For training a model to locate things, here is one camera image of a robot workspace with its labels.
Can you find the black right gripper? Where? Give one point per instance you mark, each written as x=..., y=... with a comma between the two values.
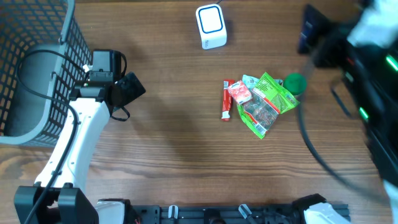
x=327, y=35

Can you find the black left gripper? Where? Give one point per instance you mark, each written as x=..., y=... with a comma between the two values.
x=133, y=87

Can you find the green-lid seasoning jar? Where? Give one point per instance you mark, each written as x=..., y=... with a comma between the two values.
x=295, y=83

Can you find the green clear snack bag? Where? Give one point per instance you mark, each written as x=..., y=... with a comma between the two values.
x=269, y=100

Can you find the light teal tissue packet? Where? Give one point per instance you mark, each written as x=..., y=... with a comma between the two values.
x=250, y=81

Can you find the red stick sachet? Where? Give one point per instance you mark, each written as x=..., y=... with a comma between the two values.
x=227, y=100

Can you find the red tissue pack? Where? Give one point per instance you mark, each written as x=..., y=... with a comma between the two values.
x=240, y=92

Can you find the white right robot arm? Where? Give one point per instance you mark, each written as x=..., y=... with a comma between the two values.
x=365, y=49

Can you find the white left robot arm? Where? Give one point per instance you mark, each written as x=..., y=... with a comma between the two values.
x=58, y=194

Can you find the white barcode scanner box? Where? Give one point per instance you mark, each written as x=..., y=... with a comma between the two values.
x=211, y=26

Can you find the grey plastic mesh basket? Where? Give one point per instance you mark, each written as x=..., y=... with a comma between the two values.
x=43, y=48

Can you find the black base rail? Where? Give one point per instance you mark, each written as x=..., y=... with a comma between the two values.
x=269, y=214

